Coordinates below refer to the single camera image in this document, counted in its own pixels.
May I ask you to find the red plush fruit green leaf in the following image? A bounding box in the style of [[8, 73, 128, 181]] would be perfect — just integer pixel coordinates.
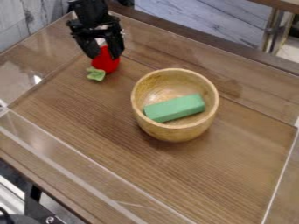
[[87, 45, 120, 81]]

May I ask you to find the clear acrylic tray wall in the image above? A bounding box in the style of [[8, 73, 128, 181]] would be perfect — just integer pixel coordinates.
[[0, 101, 195, 224]]

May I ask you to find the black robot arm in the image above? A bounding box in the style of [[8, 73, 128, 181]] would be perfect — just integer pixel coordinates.
[[67, 0, 125, 60]]

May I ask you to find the black cable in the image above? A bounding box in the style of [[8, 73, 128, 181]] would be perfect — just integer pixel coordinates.
[[0, 207, 14, 224]]

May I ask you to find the green rectangular block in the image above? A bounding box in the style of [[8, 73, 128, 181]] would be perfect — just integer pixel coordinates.
[[143, 94, 205, 123]]

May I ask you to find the wooden bowl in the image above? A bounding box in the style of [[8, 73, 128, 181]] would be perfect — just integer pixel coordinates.
[[131, 68, 220, 142]]

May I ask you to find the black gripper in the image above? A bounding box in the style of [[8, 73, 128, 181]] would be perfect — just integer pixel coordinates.
[[67, 16, 125, 60]]

